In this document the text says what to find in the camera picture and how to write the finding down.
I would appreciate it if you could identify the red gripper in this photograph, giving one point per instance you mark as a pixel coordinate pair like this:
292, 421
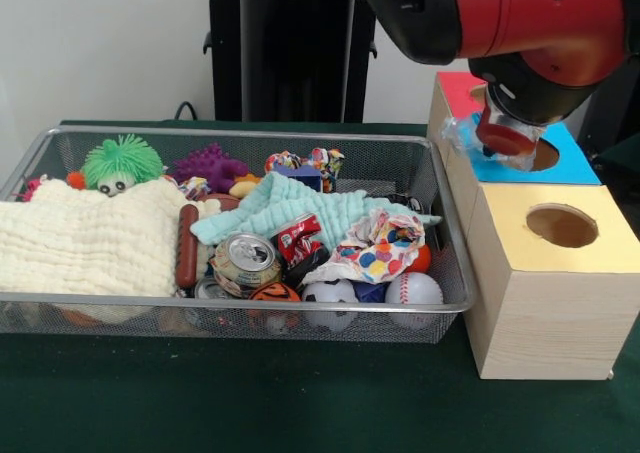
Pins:
502, 140

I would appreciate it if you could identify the mint green cloth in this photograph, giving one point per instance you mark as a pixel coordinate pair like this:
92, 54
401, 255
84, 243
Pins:
300, 203

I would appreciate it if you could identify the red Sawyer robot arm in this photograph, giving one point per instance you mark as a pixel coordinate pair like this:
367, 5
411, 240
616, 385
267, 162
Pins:
500, 13

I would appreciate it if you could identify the wooden box with three holes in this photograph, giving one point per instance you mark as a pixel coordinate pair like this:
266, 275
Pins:
545, 313

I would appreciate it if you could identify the shallow mesh bin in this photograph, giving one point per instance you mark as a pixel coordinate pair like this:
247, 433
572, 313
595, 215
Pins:
125, 323

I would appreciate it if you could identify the crushed black can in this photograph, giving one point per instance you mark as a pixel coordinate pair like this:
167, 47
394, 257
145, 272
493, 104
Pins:
405, 202

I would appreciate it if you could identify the dark green side table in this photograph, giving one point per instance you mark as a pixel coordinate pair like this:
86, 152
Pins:
625, 163

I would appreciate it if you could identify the small orange ball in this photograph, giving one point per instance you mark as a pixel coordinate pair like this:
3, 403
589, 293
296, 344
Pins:
422, 258

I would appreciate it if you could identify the crumpled colourful dotted paper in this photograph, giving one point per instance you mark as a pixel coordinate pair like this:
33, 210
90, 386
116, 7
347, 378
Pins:
375, 253

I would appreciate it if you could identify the white baseball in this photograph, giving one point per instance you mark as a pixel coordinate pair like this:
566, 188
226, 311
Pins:
414, 293

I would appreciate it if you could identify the blue toy block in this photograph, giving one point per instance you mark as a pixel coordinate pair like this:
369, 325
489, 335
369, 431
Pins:
306, 178

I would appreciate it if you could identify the crushed red cola can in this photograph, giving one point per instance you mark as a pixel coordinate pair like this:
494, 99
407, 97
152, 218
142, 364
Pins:
297, 238

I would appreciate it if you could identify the small soccer ball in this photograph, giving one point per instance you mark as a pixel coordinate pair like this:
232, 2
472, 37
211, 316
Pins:
330, 295

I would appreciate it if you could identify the orange tiger-striped ball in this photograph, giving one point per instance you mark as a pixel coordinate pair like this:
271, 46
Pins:
274, 293

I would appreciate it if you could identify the crushed beige drink can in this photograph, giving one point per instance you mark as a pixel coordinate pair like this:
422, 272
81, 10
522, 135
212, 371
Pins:
245, 268

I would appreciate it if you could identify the brown toy football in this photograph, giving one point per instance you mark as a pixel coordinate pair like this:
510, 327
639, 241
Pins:
220, 204

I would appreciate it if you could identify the purple spiky toy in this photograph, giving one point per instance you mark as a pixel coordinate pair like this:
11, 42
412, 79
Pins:
207, 168

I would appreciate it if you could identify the small silver can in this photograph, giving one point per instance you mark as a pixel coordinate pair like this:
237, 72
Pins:
206, 289

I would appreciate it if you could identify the brown toy hot dog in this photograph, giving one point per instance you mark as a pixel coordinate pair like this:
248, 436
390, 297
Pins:
186, 253

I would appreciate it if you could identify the green spiky puffer toy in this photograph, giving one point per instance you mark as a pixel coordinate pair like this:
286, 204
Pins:
122, 162

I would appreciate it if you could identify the cream knitted cloth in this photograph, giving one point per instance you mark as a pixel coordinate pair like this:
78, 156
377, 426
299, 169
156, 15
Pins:
85, 243

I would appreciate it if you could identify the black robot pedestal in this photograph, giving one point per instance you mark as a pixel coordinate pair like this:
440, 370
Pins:
290, 58

